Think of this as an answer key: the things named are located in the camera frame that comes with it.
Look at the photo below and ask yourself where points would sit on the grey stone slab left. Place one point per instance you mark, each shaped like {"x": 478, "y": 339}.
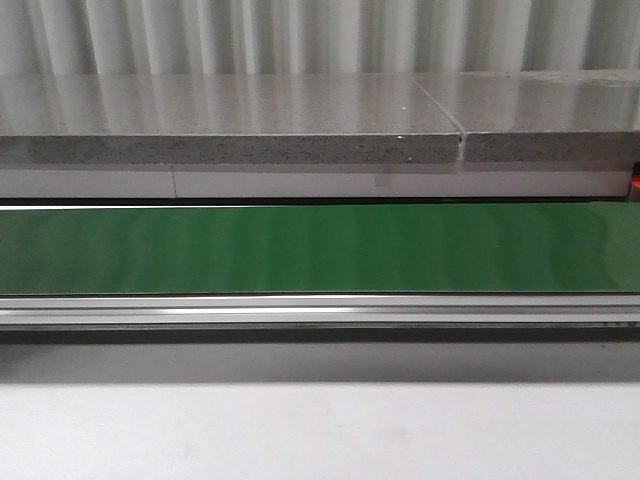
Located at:
{"x": 222, "y": 119}

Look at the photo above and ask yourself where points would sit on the red orange plate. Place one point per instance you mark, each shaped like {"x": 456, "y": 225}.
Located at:
{"x": 634, "y": 185}

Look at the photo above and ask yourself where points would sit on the white pleated curtain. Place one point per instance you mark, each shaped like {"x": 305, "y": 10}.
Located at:
{"x": 260, "y": 37}

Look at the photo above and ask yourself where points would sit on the grey stone slab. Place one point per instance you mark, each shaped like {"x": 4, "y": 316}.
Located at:
{"x": 547, "y": 119}
{"x": 222, "y": 119}

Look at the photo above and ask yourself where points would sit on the green conveyor belt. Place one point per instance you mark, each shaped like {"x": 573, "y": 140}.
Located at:
{"x": 382, "y": 248}

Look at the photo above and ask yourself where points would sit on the grey stone slab right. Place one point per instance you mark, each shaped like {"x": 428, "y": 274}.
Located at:
{"x": 547, "y": 119}

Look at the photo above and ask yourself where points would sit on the aluminium conveyor frame rail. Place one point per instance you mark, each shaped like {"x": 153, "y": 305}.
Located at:
{"x": 317, "y": 311}

